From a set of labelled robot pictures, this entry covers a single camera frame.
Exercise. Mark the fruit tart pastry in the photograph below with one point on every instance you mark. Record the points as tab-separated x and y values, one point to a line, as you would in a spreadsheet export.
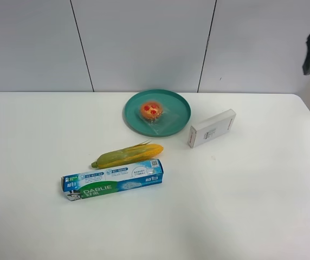
157	117

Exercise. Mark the white cardboard box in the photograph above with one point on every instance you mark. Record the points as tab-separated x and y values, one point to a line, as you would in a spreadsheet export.
211	128

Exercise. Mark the teal round plate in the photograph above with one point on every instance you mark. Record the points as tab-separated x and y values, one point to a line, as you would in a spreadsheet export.
168	98

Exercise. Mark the yellow green corn cob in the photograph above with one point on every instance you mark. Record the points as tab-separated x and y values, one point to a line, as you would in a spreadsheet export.
133	154

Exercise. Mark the blue green Darlie toothpaste box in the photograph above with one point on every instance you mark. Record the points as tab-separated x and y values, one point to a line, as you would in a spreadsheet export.
112	180

